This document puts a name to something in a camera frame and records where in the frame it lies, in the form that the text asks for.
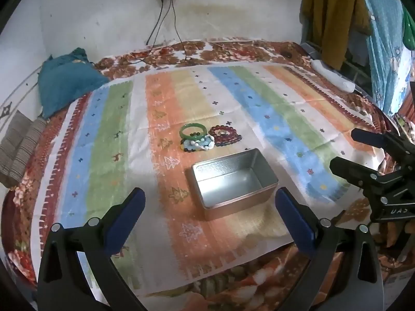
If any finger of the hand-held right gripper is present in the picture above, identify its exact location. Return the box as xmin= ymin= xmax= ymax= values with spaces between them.
xmin=330 ymin=156 xmax=383 ymax=190
xmin=352 ymin=129 xmax=415 ymax=166

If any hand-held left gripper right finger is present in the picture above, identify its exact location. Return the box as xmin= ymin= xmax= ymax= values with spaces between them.
xmin=275 ymin=187 xmax=385 ymax=311

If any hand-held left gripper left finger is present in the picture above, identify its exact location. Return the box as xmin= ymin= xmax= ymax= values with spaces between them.
xmin=37 ymin=187 xmax=146 ymax=311

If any silver metal tin box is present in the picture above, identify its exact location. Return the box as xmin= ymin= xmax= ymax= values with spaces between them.
xmin=185 ymin=148 xmax=279 ymax=221

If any black and yellow bead bracelet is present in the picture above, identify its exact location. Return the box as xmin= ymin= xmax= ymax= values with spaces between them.
xmin=181 ymin=131 xmax=203 ymax=153

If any dark red bead bracelet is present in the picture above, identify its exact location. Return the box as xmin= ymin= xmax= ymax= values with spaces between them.
xmin=208 ymin=125 xmax=243 ymax=146

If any green jade bangle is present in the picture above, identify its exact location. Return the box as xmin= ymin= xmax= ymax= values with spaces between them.
xmin=179 ymin=122 xmax=207 ymax=140

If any white bead bracelet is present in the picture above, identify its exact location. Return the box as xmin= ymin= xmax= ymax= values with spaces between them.
xmin=198 ymin=135 xmax=216 ymax=151

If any white oblong object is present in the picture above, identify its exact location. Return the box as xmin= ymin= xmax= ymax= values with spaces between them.
xmin=311 ymin=59 xmax=356 ymax=93

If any light blue printed cloth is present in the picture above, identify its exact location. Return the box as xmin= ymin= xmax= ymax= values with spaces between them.
xmin=358 ymin=0 xmax=415 ymax=115

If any green cloth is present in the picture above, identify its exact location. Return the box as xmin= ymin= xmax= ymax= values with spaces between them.
xmin=402 ymin=6 xmax=415 ymax=51

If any striped colourful mat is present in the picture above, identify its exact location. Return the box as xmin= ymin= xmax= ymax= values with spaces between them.
xmin=34 ymin=63 xmax=385 ymax=294

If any grey striped cushion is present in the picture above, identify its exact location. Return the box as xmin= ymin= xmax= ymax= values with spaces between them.
xmin=0 ymin=110 xmax=47 ymax=187

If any mustard yellow garment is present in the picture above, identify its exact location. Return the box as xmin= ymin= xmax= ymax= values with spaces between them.
xmin=301 ymin=0 xmax=371 ymax=70

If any teal pillow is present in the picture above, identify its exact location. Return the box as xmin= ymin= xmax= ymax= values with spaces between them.
xmin=38 ymin=48 xmax=109 ymax=119

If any brown floral blanket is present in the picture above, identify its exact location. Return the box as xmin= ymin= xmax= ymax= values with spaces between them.
xmin=0 ymin=40 xmax=415 ymax=311

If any black power cable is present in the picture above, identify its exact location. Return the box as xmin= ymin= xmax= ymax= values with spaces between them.
xmin=145 ymin=0 xmax=171 ymax=45
xmin=170 ymin=0 xmax=188 ymax=61

